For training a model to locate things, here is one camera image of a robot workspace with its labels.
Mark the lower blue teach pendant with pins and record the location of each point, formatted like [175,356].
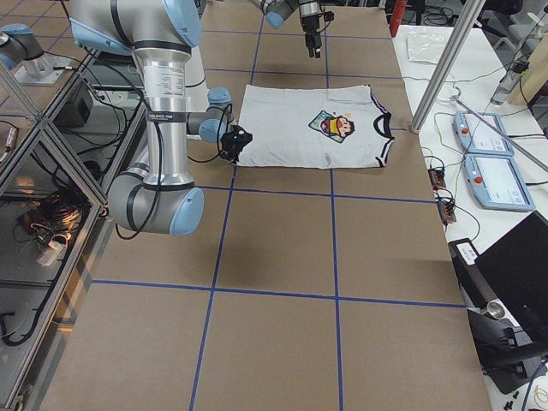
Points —
[496,183]

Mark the black power box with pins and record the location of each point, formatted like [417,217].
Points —
[77,108]

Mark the grey aluminium post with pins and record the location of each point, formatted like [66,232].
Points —
[458,37]

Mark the black laptop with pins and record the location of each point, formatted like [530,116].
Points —
[515,268]

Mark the blue teach pendant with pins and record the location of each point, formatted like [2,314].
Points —
[481,137]
[496,183]

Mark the red fire extinguisher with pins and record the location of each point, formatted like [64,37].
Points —
[398,11]

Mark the lower orange circuit board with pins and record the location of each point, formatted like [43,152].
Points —
[446,210]

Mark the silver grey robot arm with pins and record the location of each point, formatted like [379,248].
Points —
[277,12]
[157,193]

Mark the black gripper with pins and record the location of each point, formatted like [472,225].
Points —
[308,23]
[228,151]

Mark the grey cartoon print t-shirt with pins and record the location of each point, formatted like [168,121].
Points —
[336,128]

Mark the upper blue teach pendant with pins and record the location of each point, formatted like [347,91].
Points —
[481,137]

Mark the clear water bottle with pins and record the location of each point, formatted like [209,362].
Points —
[506,85]

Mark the clear plastic bag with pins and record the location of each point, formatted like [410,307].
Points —
[425,47]

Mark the upper orange circuit board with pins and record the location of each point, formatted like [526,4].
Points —
[436,177]

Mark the orange circuit board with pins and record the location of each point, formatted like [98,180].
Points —
[436,177]
[446,210]

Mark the aluminium frame rack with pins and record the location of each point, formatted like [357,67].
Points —
[54,183]

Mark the black monitor stand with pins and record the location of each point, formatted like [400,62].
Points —
[507,354]

